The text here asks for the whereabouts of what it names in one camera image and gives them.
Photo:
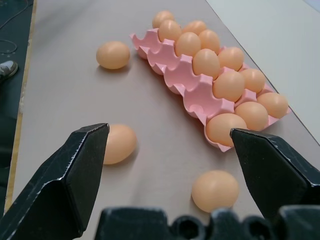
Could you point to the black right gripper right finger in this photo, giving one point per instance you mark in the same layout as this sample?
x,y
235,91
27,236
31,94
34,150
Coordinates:
x,y
272,172

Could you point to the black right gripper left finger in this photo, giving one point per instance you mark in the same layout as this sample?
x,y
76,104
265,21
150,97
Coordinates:
x,y
57,180

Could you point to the grey shoe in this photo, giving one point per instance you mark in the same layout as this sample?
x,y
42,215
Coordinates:
x,y
7,69

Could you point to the pink egg tray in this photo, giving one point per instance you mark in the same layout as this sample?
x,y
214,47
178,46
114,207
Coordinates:
x,y
185,82

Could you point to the brown egg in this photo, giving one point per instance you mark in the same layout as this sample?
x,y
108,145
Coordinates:
x,y
221,130
228,86
113,55
161,17
255,80
251,115
215,191
273,104
211,40
169,30
188,43
231,58
120,143
206,62

